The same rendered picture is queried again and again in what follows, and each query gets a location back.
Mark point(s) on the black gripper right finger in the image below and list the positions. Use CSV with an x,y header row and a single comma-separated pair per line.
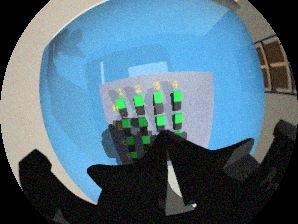
x,y
195,166

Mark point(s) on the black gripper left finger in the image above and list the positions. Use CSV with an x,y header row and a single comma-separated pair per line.
x,y
148,175

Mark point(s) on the grey switch panel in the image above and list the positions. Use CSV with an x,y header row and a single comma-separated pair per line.
x,y
137,108

